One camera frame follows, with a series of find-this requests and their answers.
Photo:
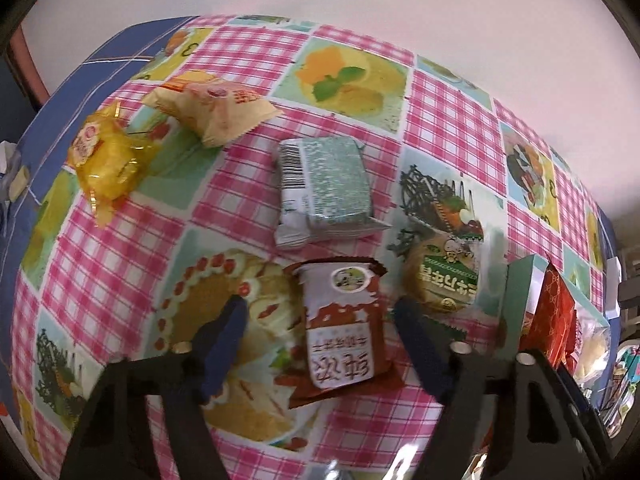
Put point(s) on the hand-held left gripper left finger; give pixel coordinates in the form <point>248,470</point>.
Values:
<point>225,350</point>

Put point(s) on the teal speckled snack packet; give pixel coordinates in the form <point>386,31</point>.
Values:
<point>335,190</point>

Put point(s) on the yellow snack packet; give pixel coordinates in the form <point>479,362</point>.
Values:
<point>107,155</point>

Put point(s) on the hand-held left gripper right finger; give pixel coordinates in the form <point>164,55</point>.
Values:
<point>425,355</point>

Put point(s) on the red packet with gold print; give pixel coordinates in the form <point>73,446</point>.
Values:
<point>550,315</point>

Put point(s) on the brown-red snack packet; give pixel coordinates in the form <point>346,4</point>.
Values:
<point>342,330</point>

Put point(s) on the beige pastry packet red print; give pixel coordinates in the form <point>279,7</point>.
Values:
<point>230,110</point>

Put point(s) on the small beige block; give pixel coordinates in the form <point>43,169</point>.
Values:
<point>20,182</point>

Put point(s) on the white box with teal rim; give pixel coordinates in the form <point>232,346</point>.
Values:
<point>517,305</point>

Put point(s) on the round cream bun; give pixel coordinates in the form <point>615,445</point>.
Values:
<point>592,350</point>

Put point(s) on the black device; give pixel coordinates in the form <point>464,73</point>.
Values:
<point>629,295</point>

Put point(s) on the white plastic object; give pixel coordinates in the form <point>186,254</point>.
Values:
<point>614,287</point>

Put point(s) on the green round cake packet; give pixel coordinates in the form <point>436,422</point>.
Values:
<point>445,275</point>

